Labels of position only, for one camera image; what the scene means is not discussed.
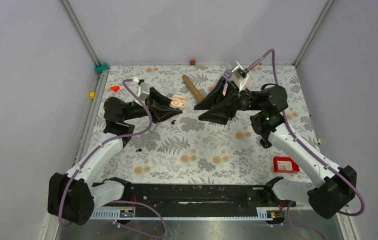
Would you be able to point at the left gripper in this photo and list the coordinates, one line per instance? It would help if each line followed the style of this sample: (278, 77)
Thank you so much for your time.
(156, 99)

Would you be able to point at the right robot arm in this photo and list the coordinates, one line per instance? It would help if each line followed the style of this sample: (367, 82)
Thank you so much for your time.
(332, 187)

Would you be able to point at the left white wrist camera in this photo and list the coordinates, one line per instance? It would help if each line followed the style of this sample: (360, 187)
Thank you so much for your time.
(143, 89)

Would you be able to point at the red box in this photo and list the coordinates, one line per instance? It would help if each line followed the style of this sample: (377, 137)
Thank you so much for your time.
(284, 164)

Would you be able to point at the beige charging case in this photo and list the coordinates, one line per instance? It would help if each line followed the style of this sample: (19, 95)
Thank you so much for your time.
(178, 102)

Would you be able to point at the floral table mat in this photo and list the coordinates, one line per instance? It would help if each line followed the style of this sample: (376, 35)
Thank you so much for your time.
(191, 151)

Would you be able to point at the gold microphone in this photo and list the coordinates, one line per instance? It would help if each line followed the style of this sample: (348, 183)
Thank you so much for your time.
(191, 87)

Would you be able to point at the red triangle block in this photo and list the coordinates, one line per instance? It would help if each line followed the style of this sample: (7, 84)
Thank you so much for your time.
(115, 88)

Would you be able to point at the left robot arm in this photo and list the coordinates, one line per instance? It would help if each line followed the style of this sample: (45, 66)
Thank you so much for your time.
(72, 195)

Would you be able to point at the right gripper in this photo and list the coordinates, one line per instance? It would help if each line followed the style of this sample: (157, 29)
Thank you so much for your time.
(221, 110)

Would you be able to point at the yellow cube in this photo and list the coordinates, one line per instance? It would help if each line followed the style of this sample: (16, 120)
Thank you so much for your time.
(92, 95)

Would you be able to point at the purple glitter microphone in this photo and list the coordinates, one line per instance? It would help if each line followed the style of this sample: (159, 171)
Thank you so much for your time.
(227, 75)

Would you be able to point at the teal corner clip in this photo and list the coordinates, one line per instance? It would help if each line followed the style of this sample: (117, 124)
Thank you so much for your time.
(101, 68)

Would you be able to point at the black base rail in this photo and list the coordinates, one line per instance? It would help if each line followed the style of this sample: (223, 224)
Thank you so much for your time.
(189, 201)

